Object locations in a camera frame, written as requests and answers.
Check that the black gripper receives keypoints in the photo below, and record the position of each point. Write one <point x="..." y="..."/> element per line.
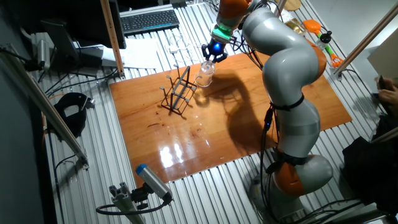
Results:
<point x="215" y="48"/>

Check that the orange green toy shovel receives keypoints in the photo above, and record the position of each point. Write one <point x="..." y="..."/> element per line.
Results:
<point x="312" y="26"/>

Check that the person in dark clothes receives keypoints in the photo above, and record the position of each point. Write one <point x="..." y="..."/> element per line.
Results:
<point x="367" y="174"/>

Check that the white paper sheets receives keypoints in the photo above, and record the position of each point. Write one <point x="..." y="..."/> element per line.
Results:
<point x="140" y="53"/>

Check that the dark mobile phone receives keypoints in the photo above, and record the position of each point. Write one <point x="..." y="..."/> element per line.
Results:
<point x="381" y="82"/>

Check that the small clear bottle black cap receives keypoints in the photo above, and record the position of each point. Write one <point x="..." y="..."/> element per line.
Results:
<point x="325" y="39"/>

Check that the aluminium profile camera mount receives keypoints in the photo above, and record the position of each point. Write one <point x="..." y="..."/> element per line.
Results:
<point x="124" y="202"/>

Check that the long aluminium frame bar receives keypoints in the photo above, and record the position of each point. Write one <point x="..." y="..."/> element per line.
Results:
<point x="46" y="105"/>

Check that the slanted wooden beam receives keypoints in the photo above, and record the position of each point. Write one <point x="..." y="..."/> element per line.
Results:
<point x="367" y="39"/>

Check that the golden yellow packet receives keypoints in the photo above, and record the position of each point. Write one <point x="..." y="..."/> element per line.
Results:
<point x="295" y="26"/>

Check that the grey metal cylinder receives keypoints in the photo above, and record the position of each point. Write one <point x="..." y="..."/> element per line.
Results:
<point x="43" y="54"/>

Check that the person's bare hand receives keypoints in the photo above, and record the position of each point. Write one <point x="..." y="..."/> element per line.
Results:
<point x="390" y="95"/>

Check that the black computer monitor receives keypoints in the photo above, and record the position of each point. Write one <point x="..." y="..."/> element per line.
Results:
<point x="93" y="21"/>

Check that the silver camera blue cap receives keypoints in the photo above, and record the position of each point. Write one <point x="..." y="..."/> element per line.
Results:
<point x="154" y="182"/>

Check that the round wooden disc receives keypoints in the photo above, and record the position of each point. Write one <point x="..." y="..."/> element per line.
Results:
<point x="293" y="4"/>

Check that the white charger adapter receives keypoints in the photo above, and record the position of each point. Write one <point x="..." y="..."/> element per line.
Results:
<point x="173" y="49"/>

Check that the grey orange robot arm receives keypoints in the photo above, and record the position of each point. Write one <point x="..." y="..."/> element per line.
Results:
<point x="289" y="68"/>

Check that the wooden post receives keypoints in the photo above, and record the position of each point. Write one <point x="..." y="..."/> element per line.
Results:
<point x="112" y="40"/>

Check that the aluminium upright post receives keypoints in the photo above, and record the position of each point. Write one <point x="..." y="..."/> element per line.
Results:
<point x="280" y="7"/>

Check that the black computer keyboard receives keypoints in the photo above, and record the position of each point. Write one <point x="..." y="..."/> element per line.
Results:
<point x="149" y="21"/>

